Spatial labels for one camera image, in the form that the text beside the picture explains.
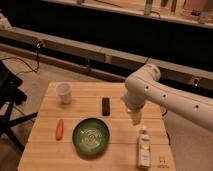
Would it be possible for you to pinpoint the white plastic cup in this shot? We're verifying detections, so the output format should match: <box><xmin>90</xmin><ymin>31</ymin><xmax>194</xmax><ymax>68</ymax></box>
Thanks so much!
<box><xmin>56</xmin><ymin>83</ymin><xmax>71</xmax><ymax>104</ymax></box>

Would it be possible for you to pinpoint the clear plastic bottle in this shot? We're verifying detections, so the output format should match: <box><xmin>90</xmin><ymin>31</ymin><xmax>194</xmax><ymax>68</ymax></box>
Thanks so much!
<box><xmin>137</xmin><ymin>125</ymin><xmax>151</xmax><ymax>169</ymax></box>

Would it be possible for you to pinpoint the black floor cable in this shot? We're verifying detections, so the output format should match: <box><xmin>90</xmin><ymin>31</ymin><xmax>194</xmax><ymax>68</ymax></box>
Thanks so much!
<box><xmin>0</xmin><ymin>39</ymin><xmax>45</xmax><ymax>76</ymax></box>

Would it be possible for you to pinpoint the orange carrot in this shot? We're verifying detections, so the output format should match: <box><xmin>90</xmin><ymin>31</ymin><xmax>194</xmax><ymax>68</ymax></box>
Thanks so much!
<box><xmin>56</xmin><ymin>119</ymin><xmax>64</xmax><ymax>141</ymax></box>

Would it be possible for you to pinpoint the green ceramic bowl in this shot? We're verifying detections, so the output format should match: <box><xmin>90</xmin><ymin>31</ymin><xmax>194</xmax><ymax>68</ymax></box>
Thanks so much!
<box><xmin>72</xmin><ymin>118</ymin><xmax>110</xmax><ymax>156</ymax></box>

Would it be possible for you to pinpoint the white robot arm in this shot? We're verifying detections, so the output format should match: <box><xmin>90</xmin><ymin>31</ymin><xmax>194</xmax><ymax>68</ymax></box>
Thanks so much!
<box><xmin>122</xmin><ymin>64</ymin><xmax>213</xmax><ymax>132</ymax></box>

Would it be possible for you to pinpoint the black rectangular block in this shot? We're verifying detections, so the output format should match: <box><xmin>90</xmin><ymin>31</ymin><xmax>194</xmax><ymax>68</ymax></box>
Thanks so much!
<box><xmin>102</xmin><ymin>97</ymin><xmax>110</xmax><ymax>116</ymax></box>

